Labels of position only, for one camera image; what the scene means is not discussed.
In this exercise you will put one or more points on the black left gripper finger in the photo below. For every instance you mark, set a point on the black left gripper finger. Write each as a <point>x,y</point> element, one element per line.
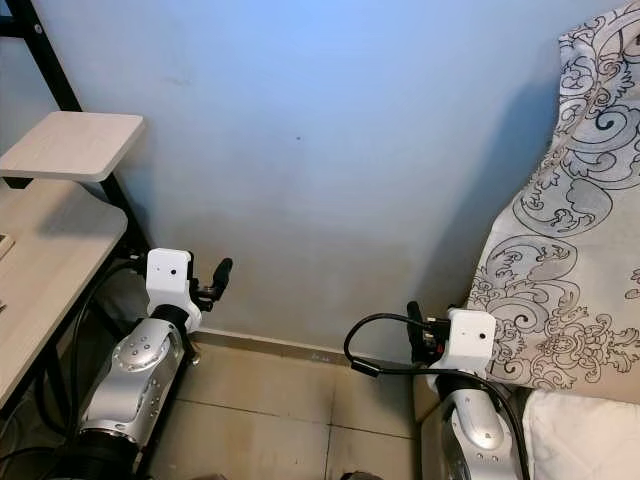
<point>222,272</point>

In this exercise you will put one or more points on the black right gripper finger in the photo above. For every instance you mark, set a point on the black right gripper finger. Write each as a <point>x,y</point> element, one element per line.
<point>416,332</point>

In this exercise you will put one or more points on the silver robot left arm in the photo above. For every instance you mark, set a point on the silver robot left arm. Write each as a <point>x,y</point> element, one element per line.
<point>130,390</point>

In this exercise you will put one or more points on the beige bed base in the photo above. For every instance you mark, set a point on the beige bed base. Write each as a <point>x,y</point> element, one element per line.
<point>425,440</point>

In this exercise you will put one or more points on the light wood shelf board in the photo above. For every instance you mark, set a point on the light wood shelf board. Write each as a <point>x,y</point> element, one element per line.
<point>70,145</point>

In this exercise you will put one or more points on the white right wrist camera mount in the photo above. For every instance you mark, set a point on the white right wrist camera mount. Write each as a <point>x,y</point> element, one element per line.
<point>470,340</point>

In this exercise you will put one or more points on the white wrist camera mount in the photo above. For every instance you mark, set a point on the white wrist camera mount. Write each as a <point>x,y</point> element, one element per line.
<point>170,275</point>
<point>470,340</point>

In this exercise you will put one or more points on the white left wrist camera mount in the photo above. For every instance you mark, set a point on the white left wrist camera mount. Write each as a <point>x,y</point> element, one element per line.
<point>170,275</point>

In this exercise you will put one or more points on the black metal desk frame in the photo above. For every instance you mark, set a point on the black metal desk frame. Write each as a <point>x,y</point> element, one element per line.
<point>60,80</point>

